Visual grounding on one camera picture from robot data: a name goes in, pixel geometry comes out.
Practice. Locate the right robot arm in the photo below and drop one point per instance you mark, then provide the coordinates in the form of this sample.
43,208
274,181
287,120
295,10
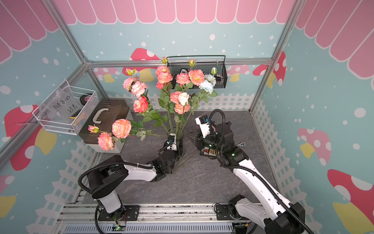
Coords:
275,214

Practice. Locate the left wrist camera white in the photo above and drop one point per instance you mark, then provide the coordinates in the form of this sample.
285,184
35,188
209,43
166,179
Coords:
171,142

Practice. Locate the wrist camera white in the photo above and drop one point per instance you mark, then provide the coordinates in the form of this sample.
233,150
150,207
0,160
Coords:
203,123
171,142

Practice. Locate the clear glass vase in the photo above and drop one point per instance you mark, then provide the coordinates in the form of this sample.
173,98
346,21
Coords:
179,143

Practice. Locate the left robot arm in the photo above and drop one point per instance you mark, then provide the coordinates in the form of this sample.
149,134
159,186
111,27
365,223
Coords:
102,180

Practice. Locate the clear wire wall basket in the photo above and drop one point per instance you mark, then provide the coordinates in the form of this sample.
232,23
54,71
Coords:
61,112

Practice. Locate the white rose stem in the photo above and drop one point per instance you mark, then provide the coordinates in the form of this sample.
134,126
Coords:
181,100

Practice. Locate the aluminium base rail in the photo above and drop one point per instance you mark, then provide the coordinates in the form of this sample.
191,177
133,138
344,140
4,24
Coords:
199,218

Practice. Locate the tall pink carnation stem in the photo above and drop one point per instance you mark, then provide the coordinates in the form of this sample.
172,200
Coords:
143,105

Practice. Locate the black wire mesh basket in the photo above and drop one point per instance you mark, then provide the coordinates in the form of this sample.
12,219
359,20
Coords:
205,63

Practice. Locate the orange pink rose spray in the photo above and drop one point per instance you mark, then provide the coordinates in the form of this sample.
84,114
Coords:
196,96

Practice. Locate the brown lidded storage box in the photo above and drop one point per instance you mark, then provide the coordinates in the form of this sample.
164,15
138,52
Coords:
103,116

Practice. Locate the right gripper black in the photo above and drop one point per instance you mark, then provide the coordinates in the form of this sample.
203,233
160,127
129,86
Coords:
199,141

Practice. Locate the white blue flower stem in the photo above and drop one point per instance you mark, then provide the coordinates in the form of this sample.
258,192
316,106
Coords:
209,81

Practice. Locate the black tape roll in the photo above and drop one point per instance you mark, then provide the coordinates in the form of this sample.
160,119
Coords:
84,98

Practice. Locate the black connector board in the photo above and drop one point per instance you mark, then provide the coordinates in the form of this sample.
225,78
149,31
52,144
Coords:
208,152

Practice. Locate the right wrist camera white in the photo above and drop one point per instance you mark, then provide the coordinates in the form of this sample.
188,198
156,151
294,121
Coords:
203,123

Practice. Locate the pink rose stem bunch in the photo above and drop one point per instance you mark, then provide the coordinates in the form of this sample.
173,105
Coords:
121,130

